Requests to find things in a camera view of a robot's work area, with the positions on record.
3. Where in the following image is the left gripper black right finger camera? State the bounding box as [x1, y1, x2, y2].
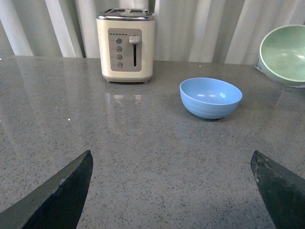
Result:
[251, 150, 305, 229]

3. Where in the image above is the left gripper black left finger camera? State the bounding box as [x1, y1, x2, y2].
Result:
[0, 150, 93, 229]

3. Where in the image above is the blue bowl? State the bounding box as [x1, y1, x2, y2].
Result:
[180, 77, 243, 119]

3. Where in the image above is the green bowl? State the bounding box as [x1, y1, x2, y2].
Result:
[258, 25, 305, 88]

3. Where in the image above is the clear plastic food container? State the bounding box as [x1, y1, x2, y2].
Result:
[254, 64, 305, 88]

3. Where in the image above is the white curtain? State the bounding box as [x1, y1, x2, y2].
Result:
[0, 0, 305, 64]

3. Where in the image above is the cream two-slot toaster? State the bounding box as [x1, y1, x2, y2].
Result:
[96, 8, 155, 83]

